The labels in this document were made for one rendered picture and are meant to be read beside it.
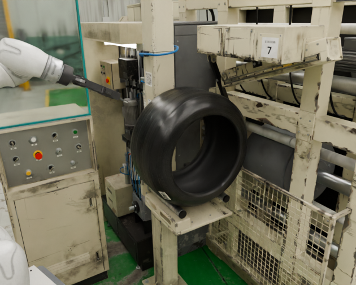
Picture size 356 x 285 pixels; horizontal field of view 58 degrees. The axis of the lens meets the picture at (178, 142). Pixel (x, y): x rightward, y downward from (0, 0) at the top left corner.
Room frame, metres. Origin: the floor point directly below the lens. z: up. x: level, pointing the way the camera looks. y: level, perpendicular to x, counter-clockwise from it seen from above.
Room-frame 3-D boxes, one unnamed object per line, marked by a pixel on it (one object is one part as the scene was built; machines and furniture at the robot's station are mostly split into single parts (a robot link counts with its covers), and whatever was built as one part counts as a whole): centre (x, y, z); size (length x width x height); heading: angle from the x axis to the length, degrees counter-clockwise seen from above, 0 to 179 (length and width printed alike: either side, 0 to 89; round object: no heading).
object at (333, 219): (1.57, -0.45, 0.65); 0.90 x 0.02 x 0.70; 31
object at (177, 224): (1.52, 0.07, 0.84); 0.36 x 0.09 x 0.06; 31
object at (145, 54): (1.80, 0.10, 1.65); 0.19 x 0.19 x 0.06; 31
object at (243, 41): (1.64, -0.37, 1.71); 0.61 x 0.25 x 0.15; 31
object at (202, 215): (1.59, -0.05, 0.80); 0.37 x 0.36 x 0.02; 121
